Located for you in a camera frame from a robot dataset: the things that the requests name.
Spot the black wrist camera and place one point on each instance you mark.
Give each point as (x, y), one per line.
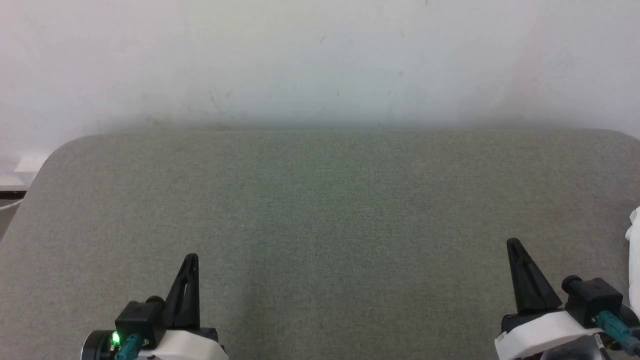
(140, 317)
(592, 297)

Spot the white garment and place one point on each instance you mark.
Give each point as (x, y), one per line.
(635, 260)

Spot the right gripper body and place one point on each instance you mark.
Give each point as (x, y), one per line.
(535, 332)

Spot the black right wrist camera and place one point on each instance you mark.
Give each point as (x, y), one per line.
(592, 297)

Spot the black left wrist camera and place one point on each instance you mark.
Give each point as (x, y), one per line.
(140, 317)

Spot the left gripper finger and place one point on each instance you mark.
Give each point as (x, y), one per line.
(192, 305)
(176, 300)

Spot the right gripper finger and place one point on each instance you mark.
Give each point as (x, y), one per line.
(542, 290)
(522, 285)

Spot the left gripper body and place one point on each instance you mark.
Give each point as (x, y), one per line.
(185, 347)

